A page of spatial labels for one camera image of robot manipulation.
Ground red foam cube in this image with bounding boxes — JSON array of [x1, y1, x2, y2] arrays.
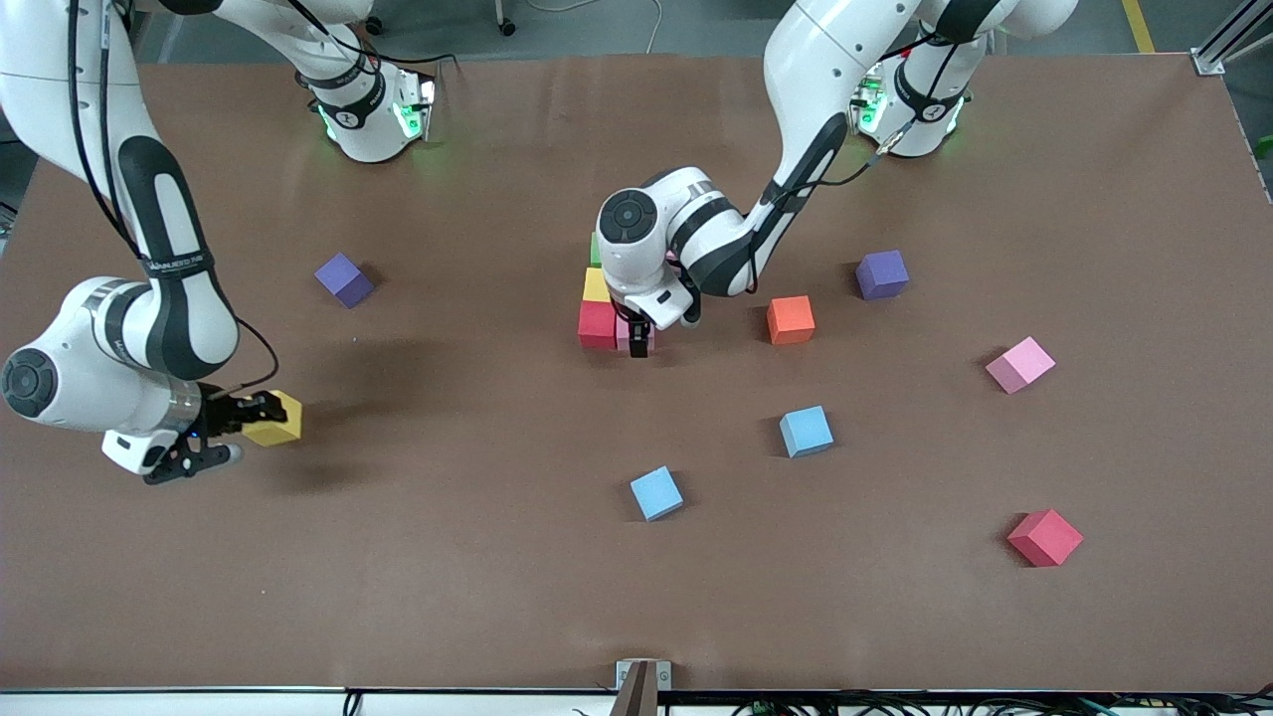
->
[[578, 300, 620, 349], [1006, 508, 1085, 569]]

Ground purple foam cube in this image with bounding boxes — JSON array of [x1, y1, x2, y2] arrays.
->
[[314, 253, 376, 309], [855, 250, 910, 301]]

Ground orange foam cube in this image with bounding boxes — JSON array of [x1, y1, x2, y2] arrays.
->
[[766, 295, 817, 346]]

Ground light blue foam cube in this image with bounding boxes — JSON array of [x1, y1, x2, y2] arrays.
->
[[630, 465, 685, 523], [779, 405, 835, 459]]

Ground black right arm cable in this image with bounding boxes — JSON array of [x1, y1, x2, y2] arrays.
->
[[60, 0, 281, 396]]

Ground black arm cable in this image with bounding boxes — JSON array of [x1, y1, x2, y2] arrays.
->
[[766, 30, 956, 192], [60, 0, 281, 396]]

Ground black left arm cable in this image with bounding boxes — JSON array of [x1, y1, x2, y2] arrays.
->
[[766, 30, 956, 192]]

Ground white floor cable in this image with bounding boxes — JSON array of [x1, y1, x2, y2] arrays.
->
[[527, 0, 665, 56]]

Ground metal table edge bracket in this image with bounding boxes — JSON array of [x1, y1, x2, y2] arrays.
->
[[616, 659, 672, 716]]

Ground aluminium frame post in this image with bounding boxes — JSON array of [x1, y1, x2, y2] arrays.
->
[[1190, 0, 1273, 77]]

